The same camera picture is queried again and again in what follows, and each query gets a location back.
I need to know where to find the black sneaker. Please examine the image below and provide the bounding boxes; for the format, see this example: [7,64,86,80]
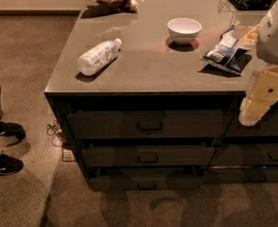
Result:
[0,121,26,141]
[0,154,24,175]

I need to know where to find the yellow snack bag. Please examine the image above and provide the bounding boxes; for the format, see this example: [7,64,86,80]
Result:
[238,25,259,50]

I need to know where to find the white ceramic bowl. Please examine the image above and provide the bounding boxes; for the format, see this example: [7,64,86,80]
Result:
[167,18,201,45]

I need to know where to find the tangled floor cables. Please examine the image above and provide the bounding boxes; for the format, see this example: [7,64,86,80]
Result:
[45,119,64,148]

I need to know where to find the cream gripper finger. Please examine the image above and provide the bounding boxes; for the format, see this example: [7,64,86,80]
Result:
[238,97,269,127]

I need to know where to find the dark counter cabinet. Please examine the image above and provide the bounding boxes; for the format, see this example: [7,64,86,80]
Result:
[45,0,278,182]

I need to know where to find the small wire rack floor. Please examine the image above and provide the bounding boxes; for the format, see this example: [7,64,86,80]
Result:
[61,144,76,162]

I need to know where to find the white plastic bottle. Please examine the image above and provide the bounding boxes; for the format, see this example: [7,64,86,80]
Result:
[78,39,122,76]

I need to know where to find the dark drawer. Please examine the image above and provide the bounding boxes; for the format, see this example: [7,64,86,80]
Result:
[80,143,215,166]
[66,110,234,139]
[225,109,278,137]
[210,143,278,166]
[203,166,278,183]
[88,166,204,191]

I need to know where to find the blue white chip bag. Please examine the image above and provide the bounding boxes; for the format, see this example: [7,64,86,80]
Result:
[201,26,248,76]

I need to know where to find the black sneaker near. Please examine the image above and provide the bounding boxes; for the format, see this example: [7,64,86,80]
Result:
[0,154,24,175]

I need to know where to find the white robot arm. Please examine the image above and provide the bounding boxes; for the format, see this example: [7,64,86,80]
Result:
[238,0,278,127]

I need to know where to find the black sneaker far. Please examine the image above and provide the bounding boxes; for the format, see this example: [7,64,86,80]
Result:
[0,121,26,141]

